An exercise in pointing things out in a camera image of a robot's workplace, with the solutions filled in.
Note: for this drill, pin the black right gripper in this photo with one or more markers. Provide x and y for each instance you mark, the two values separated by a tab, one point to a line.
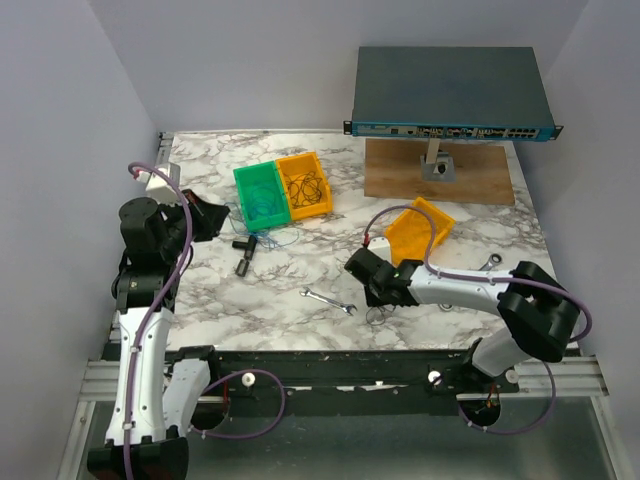
372	299

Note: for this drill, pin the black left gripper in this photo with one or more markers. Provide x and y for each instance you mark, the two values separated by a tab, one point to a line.
210	217

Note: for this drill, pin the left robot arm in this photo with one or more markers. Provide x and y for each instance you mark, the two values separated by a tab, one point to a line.
155	398

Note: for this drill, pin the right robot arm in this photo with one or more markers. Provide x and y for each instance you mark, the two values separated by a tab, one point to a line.
539	314

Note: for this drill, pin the loose yellow plastic bin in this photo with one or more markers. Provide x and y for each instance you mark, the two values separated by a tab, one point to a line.
410	233

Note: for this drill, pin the green plastic bin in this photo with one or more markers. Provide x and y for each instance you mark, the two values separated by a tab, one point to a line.
262	198

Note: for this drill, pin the small silver open-end wrench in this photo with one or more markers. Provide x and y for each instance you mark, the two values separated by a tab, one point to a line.
346	308

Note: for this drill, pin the orange plastic bin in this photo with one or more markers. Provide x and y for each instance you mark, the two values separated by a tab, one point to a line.
305	185

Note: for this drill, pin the silver ratchet wrench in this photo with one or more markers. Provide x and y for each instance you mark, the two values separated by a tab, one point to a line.
492	262

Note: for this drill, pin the wooden base board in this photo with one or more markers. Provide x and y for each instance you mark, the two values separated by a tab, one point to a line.
392	170

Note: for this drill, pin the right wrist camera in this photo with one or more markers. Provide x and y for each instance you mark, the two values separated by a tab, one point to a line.
381	247

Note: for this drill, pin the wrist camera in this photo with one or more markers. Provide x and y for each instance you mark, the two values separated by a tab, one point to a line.
156	187
381	247

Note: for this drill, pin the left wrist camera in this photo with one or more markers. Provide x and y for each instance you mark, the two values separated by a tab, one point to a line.
156	187

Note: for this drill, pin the black T-handle socket tool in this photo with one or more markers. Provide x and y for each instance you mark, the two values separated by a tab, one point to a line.
248	247

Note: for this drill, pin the grey switch stand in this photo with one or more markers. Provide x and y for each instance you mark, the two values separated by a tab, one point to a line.
437	165

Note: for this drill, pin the black mounting rail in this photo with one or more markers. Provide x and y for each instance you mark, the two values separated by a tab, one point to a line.
259	384

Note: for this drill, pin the blue network switch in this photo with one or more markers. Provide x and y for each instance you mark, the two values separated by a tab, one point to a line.
456	93

